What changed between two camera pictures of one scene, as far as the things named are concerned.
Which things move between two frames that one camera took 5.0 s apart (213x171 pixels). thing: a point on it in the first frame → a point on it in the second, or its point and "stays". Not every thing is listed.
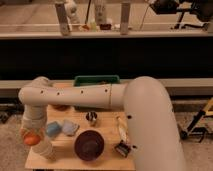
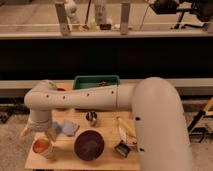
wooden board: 85,139 stays
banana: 123,130 stays
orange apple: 32,139 → 40,146
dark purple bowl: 88,145 stays
